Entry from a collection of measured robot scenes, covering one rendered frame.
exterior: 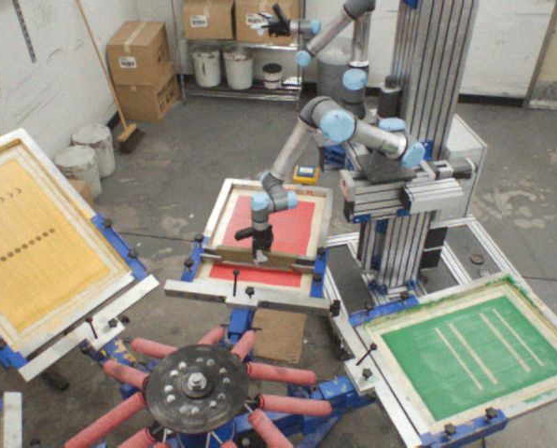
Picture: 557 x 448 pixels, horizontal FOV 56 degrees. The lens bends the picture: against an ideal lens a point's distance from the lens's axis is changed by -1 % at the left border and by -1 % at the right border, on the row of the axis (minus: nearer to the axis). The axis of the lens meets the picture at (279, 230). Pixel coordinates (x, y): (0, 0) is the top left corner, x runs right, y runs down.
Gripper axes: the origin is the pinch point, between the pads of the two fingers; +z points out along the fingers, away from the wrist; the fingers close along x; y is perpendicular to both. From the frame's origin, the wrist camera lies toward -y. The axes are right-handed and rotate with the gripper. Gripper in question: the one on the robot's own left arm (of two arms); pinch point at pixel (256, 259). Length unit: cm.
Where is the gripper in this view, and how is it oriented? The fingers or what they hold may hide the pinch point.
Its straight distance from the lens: 235.9
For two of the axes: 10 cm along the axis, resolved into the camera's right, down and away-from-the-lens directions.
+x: 1.6, -6.4, 7.5
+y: 9.9, 1.1, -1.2
